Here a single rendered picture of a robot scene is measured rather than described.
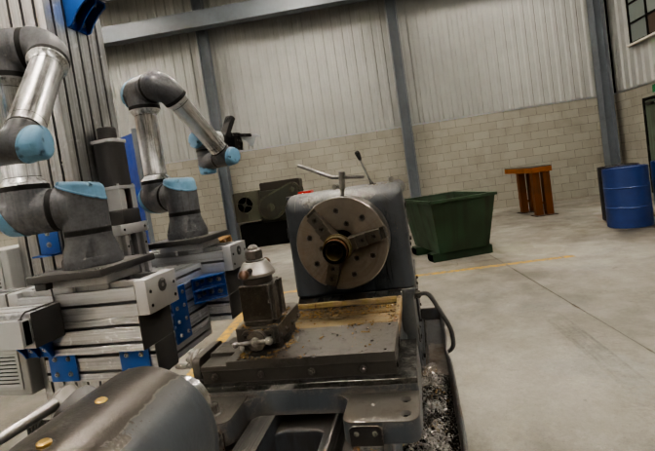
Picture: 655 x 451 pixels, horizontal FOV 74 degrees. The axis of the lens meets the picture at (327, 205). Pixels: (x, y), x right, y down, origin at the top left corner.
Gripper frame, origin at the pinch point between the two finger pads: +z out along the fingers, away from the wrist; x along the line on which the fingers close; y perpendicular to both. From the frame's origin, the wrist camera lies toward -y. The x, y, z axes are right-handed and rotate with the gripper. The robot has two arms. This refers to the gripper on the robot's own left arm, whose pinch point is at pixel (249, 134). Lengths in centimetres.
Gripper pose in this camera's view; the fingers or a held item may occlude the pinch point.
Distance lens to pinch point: 225.8
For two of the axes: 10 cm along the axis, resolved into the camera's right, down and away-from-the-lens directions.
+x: 8.4, 0.4, -5.5
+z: 5.5, -1.2, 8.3
